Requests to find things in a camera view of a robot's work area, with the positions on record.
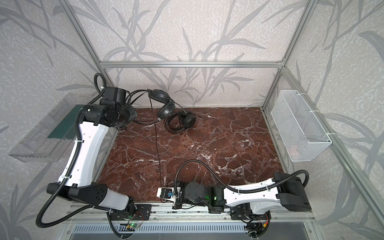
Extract clear plastic wall bin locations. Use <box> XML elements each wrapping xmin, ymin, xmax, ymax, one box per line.
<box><xmin>9</xmin><ymin>94</ymin><xmax>92</xmax><ymax>163</ymax></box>

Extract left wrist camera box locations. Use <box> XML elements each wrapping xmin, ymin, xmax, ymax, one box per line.
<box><xmin>102</xmin><ymin>87</ymin><xmax>126</xmax><ymax>105</ymax></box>

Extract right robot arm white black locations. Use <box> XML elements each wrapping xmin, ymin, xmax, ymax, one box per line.
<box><xmin>158</xmin><ymin>160</ymin><xmax>312</xmax><ymax>220</ymax></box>

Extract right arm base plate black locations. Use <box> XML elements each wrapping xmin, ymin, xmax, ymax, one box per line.
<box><xmin>230</xmin><ymin>205</ymin><xmax>250</xmax><ymax>221</ymax></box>

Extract black headphones with cable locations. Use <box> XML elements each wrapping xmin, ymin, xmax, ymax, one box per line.
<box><xmin>125</xmin><ymin>88</ymin><xmax>193</xmax><ymax>199</ymax></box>
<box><xmin>164</xmin><ymin>111</ymin><xmax>201</xmax><ymax>134</ymax></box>

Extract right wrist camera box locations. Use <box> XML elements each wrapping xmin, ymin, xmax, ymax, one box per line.
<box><xmin>157</xmin><ymin>188</ymin><xmax>176</xmax><ymax>202</ymax></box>

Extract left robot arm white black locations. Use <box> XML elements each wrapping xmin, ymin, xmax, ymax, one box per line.
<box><xmin>36</xmin><ymin>73</ymin><xmax>138</xmax><ymax>228</ymax></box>

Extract white wire mesh basket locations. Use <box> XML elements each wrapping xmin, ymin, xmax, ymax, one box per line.
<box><xmin>271</xmin><ymin>90</ymin><xmax>332</xmax><ymax>162</ymax></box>

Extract aluminium frame crossbar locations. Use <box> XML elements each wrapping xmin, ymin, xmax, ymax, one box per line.
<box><xmin>100</xmin><ymin>61</ymin><xmax>283</xmax><ymax>69</ymax></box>

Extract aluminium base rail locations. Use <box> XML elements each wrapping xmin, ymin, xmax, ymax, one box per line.
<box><xmin>65</xmin><ymin>202</ymin><xmax>315</xmax><ymax>224</ymax></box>

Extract green mat in bin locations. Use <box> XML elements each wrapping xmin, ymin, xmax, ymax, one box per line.
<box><xmin>48</xmin><ymin>105</ymin><xmax>85</xmax><ymax>140</ymax></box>

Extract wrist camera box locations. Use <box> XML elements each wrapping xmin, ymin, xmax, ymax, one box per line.
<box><xmin>102</xmin><ymin>87</ymin><xmax>126</xmax><ymax>105</ymax></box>
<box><xmin>157</xmin><ymin>188</ymin><xmax>176</xmax><ymax>202</ymax></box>

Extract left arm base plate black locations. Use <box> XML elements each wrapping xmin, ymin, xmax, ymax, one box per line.
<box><xmin>110</xmin><ymin>204</ymin><xmax>152</xmax><ymax>222</ymax></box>

